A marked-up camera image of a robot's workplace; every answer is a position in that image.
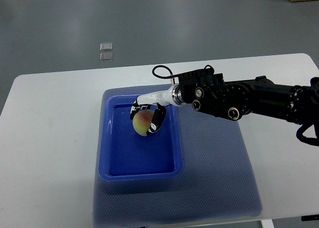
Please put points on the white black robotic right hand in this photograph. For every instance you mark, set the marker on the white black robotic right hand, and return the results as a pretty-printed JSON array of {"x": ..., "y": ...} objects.
[{"x": 156, "y": 101}]

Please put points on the yellow-pink peach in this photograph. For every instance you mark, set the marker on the yellow-pink peach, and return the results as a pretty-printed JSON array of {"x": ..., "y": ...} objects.
[{"x": 142, "y": 122}]

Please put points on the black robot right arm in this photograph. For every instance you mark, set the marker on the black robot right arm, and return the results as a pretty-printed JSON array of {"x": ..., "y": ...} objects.
[{"x": 208, "y": 93}]

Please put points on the lower metal floor plate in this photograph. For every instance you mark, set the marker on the lower metal floor plate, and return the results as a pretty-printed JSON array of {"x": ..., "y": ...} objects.
[{"x": 106, "y": 56}]

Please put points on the metal floor plate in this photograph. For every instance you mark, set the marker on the metal floor plate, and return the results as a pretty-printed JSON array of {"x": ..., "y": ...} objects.
[
  {"x": 106, "y": 46},
  {"x": 106, "y": 56}
]

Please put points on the upper metal floor plate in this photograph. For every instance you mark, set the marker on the upper metal floor plate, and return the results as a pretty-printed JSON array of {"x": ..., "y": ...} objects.
[{"x": 106, "y": 46}]

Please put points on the blue plastic tray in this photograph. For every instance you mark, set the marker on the blue plastic tray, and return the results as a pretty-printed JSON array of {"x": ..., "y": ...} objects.
[{"x": 126, "y": 156}]

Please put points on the blue-grey textured mat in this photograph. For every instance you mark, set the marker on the blue-grey textured mat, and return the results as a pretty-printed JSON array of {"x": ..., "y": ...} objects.
[{"x": 216, "y": 183}]

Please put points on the white table leg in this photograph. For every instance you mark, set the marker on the white table leg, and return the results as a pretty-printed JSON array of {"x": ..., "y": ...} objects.
[{"x": 267, "y": 223}]

